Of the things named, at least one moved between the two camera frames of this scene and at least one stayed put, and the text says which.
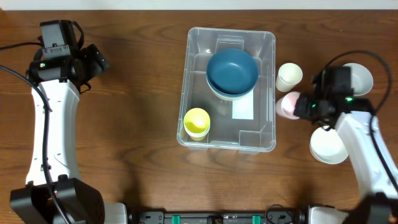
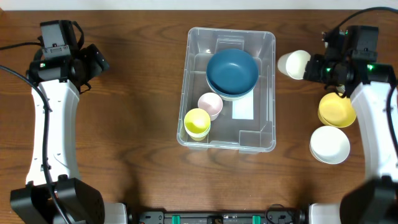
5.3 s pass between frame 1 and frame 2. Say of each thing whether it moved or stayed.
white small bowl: stayed
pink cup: moved
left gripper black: stayed
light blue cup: stayed
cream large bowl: stayed
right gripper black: moved
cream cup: moved
